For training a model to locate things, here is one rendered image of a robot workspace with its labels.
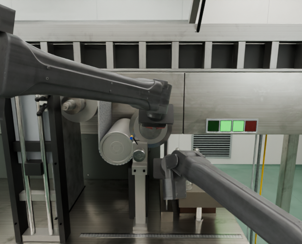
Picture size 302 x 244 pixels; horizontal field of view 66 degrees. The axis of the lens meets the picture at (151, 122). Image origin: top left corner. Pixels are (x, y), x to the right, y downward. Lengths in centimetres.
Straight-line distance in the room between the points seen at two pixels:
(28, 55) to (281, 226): 42
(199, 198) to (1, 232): 69
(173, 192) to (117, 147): 27
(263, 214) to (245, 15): 342
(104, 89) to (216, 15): 334
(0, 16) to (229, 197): 45
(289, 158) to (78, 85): 138
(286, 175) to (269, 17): 269
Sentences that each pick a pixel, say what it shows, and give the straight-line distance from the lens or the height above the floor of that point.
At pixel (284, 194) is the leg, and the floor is 73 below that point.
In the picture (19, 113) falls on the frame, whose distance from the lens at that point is 77.
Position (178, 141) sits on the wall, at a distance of 360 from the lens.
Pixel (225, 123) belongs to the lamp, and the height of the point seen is 120.
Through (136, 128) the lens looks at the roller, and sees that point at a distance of 79.
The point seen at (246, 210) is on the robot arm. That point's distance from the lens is 48.
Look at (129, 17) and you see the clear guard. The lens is 115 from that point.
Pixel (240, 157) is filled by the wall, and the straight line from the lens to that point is 390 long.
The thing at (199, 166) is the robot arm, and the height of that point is 122.
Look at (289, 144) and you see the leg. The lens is 153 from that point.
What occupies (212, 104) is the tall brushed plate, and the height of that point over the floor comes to 129.
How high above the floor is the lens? 143
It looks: 11 degrees down
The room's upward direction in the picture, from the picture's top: straight up
